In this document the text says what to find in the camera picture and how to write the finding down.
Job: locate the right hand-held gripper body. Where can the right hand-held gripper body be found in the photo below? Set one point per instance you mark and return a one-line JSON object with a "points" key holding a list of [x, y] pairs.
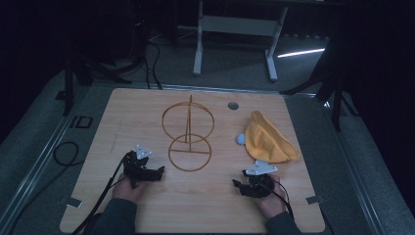
{"points": [[259, 182]]}

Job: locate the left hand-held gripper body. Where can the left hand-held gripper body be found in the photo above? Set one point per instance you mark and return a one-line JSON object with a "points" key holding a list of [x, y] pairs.
{"points": [[135, 168]]}

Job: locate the person's right hand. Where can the person's right hand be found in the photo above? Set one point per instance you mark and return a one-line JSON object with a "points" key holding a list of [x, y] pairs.
{"points": [[273, 202]]}

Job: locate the person's left hand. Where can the person's left hand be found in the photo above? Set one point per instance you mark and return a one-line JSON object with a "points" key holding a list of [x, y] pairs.
{"points": [[127, 191]]}

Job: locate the light blue pompom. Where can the light blue pompom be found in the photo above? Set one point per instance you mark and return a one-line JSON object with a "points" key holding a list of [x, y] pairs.
{"points": [[240, 138]]}

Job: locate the yellow knitted hat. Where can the yellow knitted hat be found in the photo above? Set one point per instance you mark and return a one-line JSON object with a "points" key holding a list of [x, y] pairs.
{"points": [[266, 140]]}

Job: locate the grey tape piece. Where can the grey tape piece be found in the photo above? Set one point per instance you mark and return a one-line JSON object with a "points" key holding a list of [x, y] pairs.
{"points": [[315, 199], [74, 202]]}

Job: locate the grey table grommet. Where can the grey table grommet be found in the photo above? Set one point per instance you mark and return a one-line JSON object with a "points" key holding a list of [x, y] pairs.
{"points": [[233, 105]]}

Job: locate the black tripod stand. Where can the black tripod stand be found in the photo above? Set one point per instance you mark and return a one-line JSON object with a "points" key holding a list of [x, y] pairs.
{"points": [[68, 84], [336, 98]]}

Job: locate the metal floor rail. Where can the metal floor rail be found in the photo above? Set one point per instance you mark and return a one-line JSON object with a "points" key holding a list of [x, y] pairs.
{"points": [[36, 163], [355, 176]]}

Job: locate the white desk frame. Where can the white desk frame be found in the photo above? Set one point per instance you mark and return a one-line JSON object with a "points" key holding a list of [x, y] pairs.
{"points": [[238, 25]]}

